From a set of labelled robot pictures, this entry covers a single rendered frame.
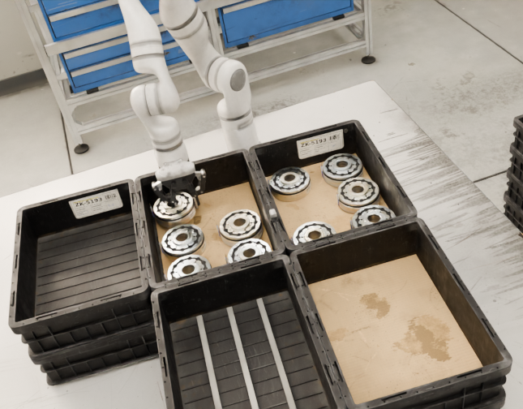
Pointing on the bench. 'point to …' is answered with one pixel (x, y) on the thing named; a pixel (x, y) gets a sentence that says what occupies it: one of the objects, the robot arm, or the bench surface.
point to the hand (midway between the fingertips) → (186, 204)
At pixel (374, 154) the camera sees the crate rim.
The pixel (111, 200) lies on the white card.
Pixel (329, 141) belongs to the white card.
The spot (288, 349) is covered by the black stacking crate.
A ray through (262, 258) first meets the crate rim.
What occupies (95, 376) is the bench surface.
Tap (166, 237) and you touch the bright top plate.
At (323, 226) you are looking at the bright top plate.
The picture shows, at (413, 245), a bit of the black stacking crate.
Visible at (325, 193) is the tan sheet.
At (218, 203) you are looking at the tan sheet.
